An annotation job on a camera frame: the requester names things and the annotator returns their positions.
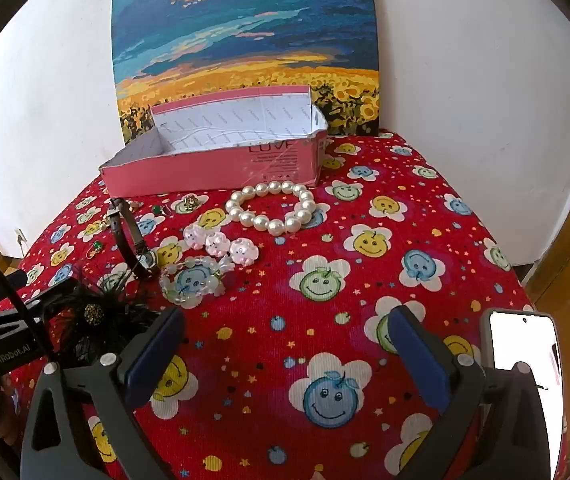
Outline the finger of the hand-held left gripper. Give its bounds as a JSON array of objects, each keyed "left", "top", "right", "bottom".
[
  {"left": 17, "top": 277, "right": 83, "bottom": 322},
  {"left": 0, "top": 270, "right": 29, "bottom": 307}
]

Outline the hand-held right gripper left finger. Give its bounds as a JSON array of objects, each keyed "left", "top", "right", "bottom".
[{"left": 19, "top": 306, "right": 186, "bottom": 480}]

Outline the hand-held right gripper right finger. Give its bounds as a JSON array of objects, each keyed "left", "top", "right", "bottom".
[{"left": 387, "top": 304, "right": 552, "bottom": 480}]

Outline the black feather hair accessory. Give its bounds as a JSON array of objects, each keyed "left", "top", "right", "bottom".
[{"left": 52, "top": 266, "right": 163, "bottom": 366}]

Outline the translucent bead bracelet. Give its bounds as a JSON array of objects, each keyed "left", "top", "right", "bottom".
[{"left": 159, "top": 255, "right": 230, "bottom": 309}]

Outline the black strap wristwatch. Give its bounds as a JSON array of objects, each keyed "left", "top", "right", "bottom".
[{"left": 106, "top": 198, "right": 160, "bottom": 279}]

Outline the pink flower hair clip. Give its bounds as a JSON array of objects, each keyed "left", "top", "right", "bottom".
[{"left": 183, "top": 224, "right": 259, "bottom": 266}]

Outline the white pearl bracelet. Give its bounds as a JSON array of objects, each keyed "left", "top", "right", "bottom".
[{"left": 225, "top": 181, "right": 318, "bottom": 235}]

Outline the white cardboard box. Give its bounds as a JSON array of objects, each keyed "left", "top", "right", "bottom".
[{"left": 100, "top": 85, "right": 329, "bottom": 197}]

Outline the white smartphone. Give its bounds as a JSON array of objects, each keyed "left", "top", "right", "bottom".
[{"left": 480, "top": 308, "right": 564, "bottom": 466}]

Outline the red smiley flower tablecloth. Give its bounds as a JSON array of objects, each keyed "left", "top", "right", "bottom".
[{"left": 0, "top": 130, "right": 566, "bottom": 480}]

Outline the sunflower field sky painting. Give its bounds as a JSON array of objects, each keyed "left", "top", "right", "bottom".
[{"left": 111, "top": 0, "right": 380, "bottom": 145}]

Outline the black cable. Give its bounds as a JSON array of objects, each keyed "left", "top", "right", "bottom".
[{"left": 0, "top": 237, "right": 60, "bottom": 366}]

